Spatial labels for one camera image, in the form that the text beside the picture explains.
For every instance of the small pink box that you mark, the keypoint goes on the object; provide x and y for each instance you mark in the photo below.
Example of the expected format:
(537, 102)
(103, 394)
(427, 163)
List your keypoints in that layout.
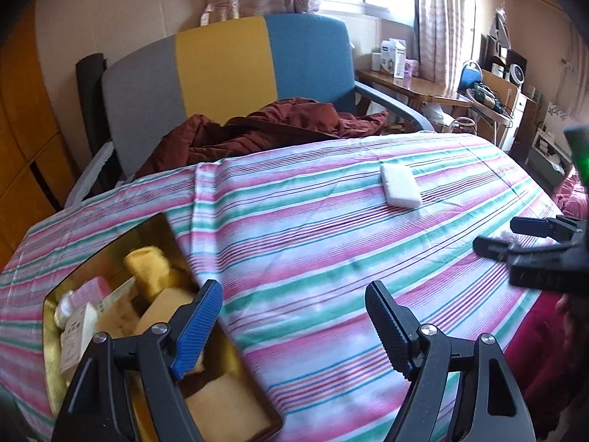
(411, 69)

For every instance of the low wooden shelf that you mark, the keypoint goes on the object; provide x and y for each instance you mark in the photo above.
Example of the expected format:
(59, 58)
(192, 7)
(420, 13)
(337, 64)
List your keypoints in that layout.
(547, 156)

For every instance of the gold metal tin box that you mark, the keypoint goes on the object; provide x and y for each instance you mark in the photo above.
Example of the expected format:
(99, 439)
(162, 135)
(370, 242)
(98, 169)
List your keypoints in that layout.
(138, 239)

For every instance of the white rectangular bar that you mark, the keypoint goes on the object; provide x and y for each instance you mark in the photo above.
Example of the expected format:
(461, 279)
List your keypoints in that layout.
(400, 186)

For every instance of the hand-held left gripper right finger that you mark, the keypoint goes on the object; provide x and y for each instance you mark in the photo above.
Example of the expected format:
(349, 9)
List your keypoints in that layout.
(389, 331)

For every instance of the small white green box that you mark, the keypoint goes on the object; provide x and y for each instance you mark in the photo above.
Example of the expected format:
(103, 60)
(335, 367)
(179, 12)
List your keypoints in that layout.
(78, 336)

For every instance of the red clothing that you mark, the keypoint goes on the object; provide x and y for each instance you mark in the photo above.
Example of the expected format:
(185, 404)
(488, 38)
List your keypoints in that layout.
(538, 359)

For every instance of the maroon quilted jacket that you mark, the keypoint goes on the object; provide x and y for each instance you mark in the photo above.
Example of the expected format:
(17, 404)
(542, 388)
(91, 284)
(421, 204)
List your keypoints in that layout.
(276, 124)

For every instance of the white cup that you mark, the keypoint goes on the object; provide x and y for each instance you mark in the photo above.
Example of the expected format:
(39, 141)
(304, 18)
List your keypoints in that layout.
(376, 62)

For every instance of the striped pink green cloth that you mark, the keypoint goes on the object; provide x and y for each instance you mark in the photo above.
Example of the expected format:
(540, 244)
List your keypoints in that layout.
(322, 248)

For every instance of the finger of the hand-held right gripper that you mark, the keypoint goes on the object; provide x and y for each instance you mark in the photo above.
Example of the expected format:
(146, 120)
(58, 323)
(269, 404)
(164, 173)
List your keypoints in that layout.
(529, 226)
(494, 246)

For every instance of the black rolled mat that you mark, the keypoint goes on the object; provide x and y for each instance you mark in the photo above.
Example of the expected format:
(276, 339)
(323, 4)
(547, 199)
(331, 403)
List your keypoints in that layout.
(89, 101)

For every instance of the tan sponge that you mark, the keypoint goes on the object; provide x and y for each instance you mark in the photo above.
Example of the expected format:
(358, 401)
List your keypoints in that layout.
(225, 409)

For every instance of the grey yellow blue armchair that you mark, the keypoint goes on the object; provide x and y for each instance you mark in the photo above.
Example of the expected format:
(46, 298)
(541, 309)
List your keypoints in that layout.
(221, 69)

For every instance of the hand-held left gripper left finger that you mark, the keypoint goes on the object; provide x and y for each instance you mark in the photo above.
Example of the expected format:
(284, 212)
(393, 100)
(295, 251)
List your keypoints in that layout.
(198, 327)

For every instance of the wooden desk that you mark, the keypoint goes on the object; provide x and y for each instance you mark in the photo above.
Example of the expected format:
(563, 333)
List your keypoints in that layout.
(414, 87)

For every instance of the white cotton wad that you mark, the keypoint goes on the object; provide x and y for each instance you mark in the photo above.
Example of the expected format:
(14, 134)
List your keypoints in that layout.
(506, 238)

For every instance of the white carton boxes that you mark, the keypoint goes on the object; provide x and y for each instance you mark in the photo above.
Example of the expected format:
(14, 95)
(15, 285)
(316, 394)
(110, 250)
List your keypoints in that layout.
(393, 57)

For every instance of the wooden wardrobe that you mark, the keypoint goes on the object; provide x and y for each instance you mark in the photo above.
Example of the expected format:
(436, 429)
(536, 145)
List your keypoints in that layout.
(27, 124)

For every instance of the white round fan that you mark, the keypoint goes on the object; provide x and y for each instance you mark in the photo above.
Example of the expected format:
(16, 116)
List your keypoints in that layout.
(515, 68)

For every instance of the blue round object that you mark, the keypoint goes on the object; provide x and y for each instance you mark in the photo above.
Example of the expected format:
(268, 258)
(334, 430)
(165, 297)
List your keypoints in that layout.
(471, 76)

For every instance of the person's right hand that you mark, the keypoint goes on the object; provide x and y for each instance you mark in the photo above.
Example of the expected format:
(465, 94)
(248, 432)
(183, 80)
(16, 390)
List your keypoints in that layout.
(568, 313)

